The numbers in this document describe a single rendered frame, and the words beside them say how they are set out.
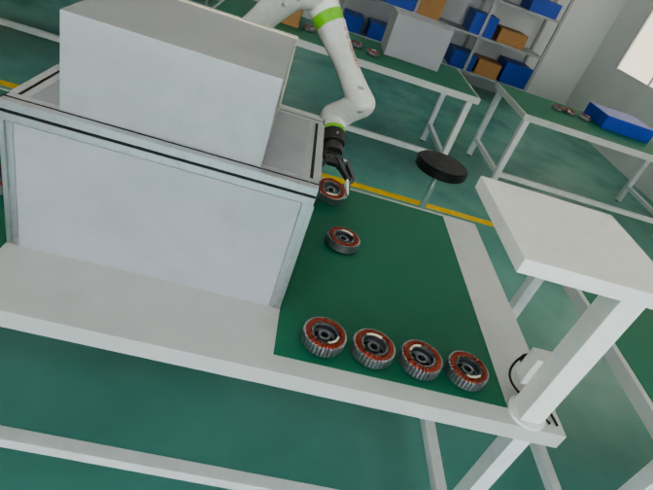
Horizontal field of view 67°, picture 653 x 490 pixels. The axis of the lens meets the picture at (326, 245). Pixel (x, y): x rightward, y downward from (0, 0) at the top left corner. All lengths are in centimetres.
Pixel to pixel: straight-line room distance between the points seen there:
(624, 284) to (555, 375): 29
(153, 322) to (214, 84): 55
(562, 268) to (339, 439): 127
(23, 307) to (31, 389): 83
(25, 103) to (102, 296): 44
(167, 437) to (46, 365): 53
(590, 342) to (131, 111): 109
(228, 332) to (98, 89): 60
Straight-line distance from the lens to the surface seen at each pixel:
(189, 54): 106
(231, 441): 194
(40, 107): 121
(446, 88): 423
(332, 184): 183
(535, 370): 135
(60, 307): 124
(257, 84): 105
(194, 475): 163
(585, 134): 474
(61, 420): 196
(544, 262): 102
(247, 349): 119
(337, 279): 147
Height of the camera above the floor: 162
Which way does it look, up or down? 33 degrees down
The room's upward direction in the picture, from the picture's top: 21 degrees clockwise
